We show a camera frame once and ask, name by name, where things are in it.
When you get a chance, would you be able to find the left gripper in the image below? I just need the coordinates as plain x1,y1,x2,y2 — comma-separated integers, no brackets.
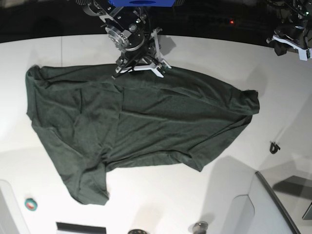
266,24,312,56

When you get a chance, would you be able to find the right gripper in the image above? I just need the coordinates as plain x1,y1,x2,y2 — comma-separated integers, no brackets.
115,28,165,78

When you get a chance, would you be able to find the dark green t-shirt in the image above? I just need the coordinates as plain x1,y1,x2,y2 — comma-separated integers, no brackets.
25,64,260,205

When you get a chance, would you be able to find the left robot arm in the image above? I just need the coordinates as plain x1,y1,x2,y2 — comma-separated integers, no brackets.
266,0,312,61

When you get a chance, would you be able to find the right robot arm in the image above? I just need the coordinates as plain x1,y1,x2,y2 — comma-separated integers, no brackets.
76,0,171,78

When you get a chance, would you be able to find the black clip on table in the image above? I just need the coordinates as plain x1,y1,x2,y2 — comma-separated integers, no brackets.
269,141,281,155

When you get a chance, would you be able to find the black round dial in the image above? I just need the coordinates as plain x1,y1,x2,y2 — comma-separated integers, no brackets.
128,229,147,234

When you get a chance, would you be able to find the grey round knob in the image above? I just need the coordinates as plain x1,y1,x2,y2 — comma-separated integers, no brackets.
192,221,208,234

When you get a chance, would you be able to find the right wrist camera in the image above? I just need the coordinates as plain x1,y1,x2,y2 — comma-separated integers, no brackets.
157,60,172,75

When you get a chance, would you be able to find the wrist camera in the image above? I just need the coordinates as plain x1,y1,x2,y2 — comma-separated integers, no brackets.
157,60,172,75
298,48,312,61

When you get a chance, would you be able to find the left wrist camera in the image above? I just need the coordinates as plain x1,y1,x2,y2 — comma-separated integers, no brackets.
298,48,312,61

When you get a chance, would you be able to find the blue mount plate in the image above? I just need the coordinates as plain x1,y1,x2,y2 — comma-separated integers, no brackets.
108,0,175,7

